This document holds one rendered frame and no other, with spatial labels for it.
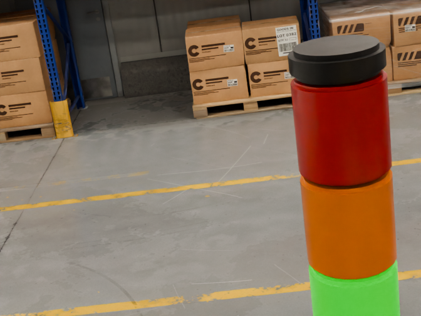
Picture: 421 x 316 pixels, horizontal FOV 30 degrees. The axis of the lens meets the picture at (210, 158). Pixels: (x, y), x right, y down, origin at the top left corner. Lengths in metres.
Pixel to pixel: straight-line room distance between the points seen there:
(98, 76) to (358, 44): 9.16
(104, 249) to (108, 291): 0.63
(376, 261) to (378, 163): 0.05
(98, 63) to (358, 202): 9.12
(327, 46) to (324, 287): 0.13
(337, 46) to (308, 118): 0.04
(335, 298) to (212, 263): 4.80
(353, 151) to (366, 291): 0.08
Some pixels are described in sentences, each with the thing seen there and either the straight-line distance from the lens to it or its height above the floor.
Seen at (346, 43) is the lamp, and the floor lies 2.34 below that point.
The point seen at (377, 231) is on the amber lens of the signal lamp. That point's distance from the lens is 0.43.
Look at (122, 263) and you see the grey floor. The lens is 5.44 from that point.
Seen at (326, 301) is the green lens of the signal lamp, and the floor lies 2.20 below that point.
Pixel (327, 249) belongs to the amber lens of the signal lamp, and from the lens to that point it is 0.43.
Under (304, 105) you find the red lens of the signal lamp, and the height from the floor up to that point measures 2.31.
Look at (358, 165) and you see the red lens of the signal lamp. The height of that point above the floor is 2.28.
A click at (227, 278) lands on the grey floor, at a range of 5.04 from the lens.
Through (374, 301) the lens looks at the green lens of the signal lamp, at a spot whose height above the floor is 2.20.
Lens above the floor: 2.43
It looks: 20 degrees down
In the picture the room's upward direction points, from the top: 8 degrees counter-clockwise
